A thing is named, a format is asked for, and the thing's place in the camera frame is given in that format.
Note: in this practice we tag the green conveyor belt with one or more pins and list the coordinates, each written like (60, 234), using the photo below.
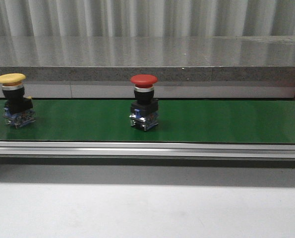
(212, 121)

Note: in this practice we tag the grey speckled stone counter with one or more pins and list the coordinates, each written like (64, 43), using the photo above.
(186, 59)

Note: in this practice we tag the white panel under counter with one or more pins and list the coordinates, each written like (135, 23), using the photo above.
(209, 89)

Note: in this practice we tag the white pleated curtain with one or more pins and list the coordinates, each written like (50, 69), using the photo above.
(149, 18)

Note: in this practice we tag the aluminium conveyor frame rail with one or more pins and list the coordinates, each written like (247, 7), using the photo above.
(144, 149)

